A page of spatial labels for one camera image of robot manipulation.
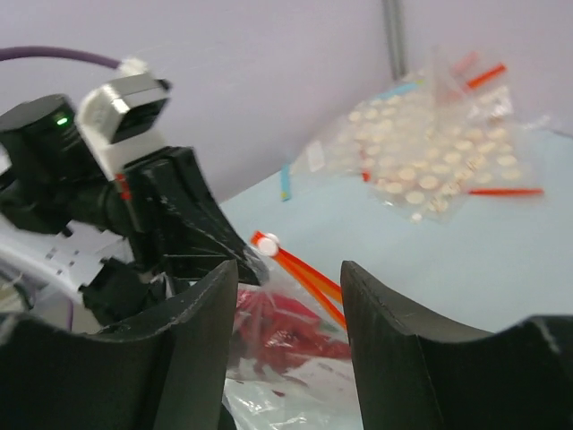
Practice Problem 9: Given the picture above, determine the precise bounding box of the pile of clear zip bags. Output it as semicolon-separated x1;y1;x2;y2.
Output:
279;50;544;222

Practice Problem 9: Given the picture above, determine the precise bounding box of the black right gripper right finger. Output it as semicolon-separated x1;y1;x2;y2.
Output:
340;261;572;430

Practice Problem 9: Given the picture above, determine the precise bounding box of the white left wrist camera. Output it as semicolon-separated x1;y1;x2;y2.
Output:
75;73;170;181

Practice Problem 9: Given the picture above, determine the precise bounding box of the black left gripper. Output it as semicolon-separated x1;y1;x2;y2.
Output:
1;94;269;325

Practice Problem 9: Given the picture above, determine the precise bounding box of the clear bag with orange zipper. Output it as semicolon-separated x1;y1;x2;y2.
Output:
224;231;362;429

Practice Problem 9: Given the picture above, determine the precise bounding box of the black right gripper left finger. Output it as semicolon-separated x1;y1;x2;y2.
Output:
1;261;238;430

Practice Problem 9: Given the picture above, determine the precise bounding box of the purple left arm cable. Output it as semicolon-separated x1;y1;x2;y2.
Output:
0;46;124;72

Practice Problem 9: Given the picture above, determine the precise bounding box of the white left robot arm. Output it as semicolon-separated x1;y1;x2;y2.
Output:
1;94;269;325

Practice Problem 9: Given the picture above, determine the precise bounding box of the red toy lobster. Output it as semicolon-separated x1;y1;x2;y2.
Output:
227;288;351;382

